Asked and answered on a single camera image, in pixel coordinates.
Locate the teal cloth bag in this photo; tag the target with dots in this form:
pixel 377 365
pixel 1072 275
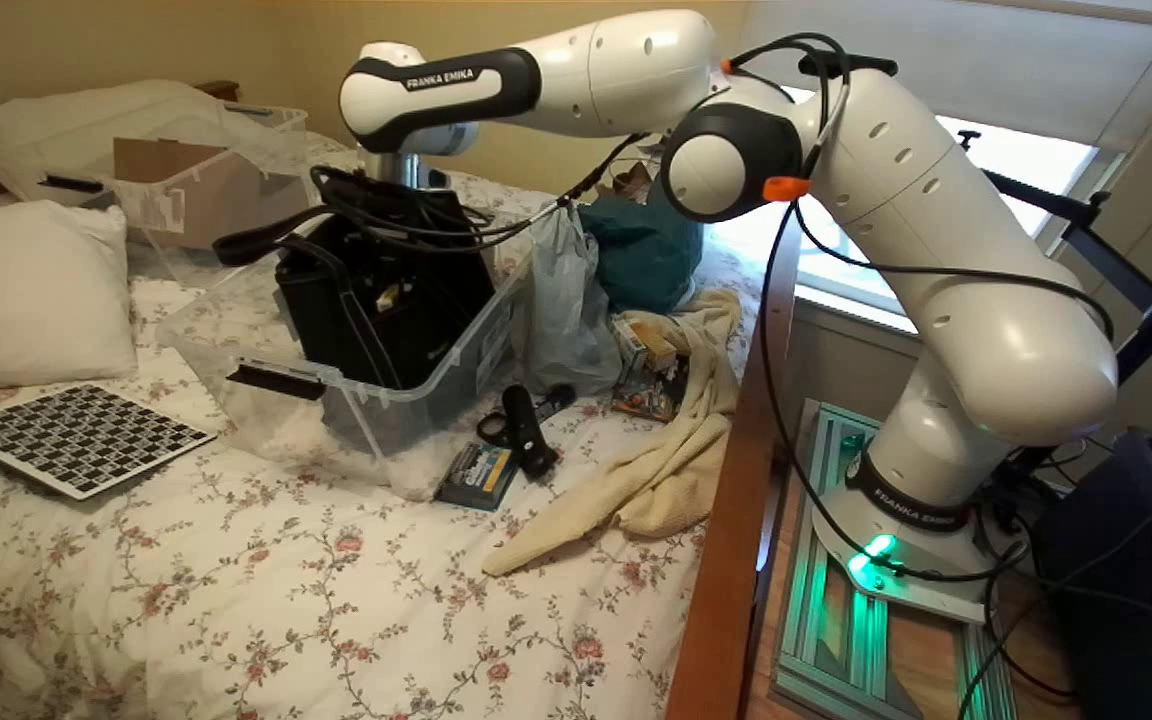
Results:
pixel 644 247

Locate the floral bed sheet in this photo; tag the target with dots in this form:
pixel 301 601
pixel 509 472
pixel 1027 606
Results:
pixel 316 587

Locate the clear plastic storage bin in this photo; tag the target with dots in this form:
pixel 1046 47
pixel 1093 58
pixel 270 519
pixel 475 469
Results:
pixel 386 420

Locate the dark blue box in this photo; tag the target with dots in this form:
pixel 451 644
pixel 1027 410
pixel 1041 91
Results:
pixel 1098 553

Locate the white pillow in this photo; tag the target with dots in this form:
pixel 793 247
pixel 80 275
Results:
pixel 61 293

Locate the orange razor package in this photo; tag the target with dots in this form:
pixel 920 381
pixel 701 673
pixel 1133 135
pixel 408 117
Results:
pixel 651 381

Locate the cream knit towel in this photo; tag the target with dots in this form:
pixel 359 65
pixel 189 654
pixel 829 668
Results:
pixel 668 483

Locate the wooden bed footboard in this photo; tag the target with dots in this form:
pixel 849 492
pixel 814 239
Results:
pixel 743 534

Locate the black electric shaver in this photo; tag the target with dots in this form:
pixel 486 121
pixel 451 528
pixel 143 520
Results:
pixel 520 425

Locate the blue Gillette razor box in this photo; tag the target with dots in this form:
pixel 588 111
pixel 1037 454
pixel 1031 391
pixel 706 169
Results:
pixel 476 477

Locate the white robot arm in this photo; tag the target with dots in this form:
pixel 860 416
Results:
pixel 728 144

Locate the black hand bag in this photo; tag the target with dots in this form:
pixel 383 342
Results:
pixel 377 279

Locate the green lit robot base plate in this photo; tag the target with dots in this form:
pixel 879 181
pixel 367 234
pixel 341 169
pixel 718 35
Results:
pixel 847 595

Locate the clear bin with cardboard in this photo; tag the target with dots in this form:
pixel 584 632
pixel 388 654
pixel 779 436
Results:
pixel 193 192

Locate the black white calibration board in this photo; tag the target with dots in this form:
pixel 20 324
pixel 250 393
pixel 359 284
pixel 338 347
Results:
pixel 86 440

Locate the grey plastic bag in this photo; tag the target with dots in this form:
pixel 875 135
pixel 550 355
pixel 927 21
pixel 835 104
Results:
pixel 566 335

